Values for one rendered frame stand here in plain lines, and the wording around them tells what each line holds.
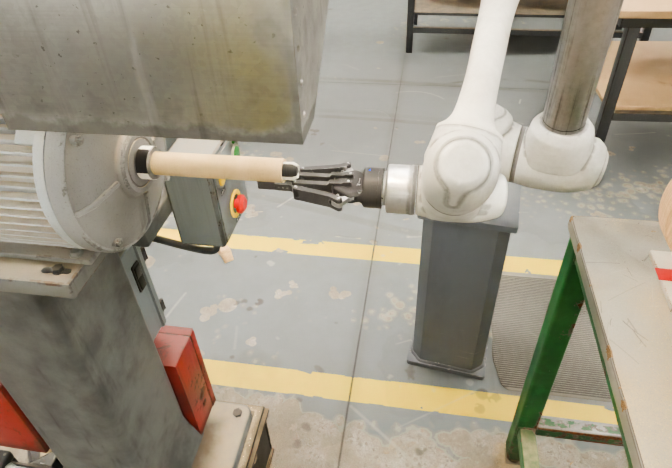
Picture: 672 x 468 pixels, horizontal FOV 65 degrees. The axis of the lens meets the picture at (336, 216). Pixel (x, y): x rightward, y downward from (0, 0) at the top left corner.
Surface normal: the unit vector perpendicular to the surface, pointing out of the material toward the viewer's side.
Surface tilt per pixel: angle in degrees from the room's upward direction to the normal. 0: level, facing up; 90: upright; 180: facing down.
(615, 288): 0
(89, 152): 85
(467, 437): 0
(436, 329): 90
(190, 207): 90
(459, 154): 54
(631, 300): 0
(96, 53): 90
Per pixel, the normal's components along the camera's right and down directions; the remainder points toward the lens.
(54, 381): -0.16, 0.62
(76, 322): 0.99, 0.07
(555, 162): -0.34, 0.71
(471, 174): -0.22, -0.04
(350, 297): -0.04, -0.78
